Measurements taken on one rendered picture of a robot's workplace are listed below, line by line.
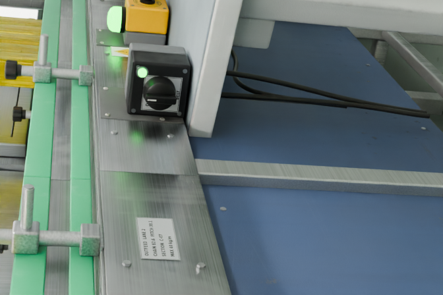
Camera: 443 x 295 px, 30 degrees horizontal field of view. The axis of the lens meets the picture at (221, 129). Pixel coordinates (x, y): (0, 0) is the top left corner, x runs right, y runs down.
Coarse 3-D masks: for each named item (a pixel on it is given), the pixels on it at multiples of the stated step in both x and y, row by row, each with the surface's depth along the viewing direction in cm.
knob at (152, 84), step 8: (152, 80) 112; (160, 80) 111; (168, 80) 112; (144, 88) 112; (152, 88) 111; (160, 88) 111; (168, 88) 111; (144, 96) 112; (152, 96) 110; (160, 96) 110; (168, 96) 111; (152, 104) 112; (160, 104) 112; (168, 104) 112
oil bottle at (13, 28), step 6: (0, 24) 178; (6, 24) 179; (12, 24) 179; (0, 30) 175; (6, 30) 175; (12, 30) 176; (18, 30) 176; (24, 30) 177; (30, 30) 177; (36, 30) 178
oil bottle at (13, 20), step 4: (0, 16) 184; (4, 16) 184; (8, 16) 184; (0, 20) 181; (4, 20) 182; (8, 20) 182; (12, 20) 182; (16, 20) 183; (20, 20) 183; (24, 20) 184; (28, 20) 184; (32, 20) 184; (36, 20) 185; (40, 20) 185; (20, 24) 181; (24, 24) 181; (28, 24) 182; (32, 24) 182; (36, 24) 182; (40, 24) 183
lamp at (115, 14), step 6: (108, 12) 141; (114, 12) 139; (120, 12) 139; (108, 18) 140; (114, 18) 139; (120, 18) 139; (108, 24) 140; (114, 24) 139; (120, 24) 140; (114, 30) 141; (120, 30) 140
